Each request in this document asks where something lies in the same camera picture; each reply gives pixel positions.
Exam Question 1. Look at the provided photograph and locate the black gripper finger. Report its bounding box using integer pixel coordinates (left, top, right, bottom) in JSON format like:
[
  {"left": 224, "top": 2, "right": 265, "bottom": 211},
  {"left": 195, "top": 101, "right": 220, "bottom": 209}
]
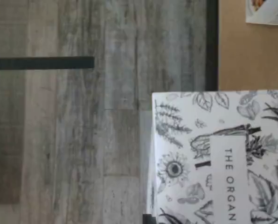
[{"left": 142, "top": 213, "right": 157, "bottom": 224}]

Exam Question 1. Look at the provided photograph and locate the white box yellow strip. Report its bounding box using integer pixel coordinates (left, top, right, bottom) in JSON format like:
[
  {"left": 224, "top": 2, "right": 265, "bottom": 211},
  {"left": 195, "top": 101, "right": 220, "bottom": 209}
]
[{"left": 146, "top": 90, "right": 278, "bottom": 224}]

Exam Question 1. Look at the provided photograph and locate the black floor strip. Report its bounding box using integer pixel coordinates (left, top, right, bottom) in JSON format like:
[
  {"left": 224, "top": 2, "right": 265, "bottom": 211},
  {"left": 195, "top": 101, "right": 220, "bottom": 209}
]
[{"left": 0, "top": 56, "right": 95, "bottom": 70}]

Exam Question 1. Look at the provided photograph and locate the brown low shelf board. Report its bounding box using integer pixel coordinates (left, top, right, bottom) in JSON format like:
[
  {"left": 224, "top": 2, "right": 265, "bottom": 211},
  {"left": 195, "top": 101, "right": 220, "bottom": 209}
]
[{"left": 218, "top": 0, "right": 278, "bottom": 92}]

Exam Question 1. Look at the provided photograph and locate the purely elizabeth granola box yellow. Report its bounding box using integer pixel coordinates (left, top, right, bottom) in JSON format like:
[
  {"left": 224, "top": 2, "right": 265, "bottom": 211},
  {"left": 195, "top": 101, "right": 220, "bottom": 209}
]
[{"left": 245, "top": 0, "right": 278, "bottom": 25}]

